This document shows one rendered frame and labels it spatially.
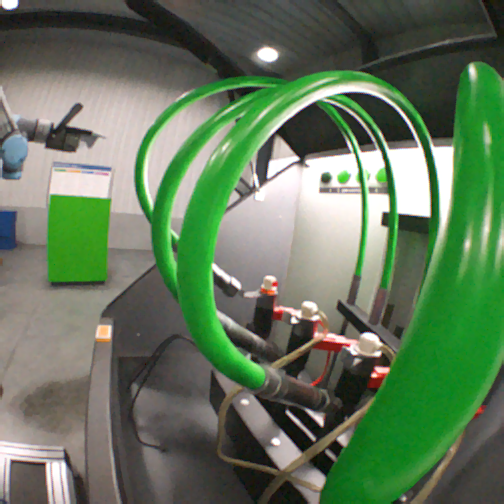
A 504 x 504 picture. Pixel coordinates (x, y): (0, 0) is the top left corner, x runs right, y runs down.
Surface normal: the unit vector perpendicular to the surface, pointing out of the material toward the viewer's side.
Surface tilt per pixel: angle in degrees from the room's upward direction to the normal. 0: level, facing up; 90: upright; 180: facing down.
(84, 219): 90
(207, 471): 0
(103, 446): 0
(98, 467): 0
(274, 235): 90
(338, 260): 90
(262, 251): 90
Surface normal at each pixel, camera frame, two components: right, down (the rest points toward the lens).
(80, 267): 0.67, 0.20
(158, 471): 0.15, -0.98
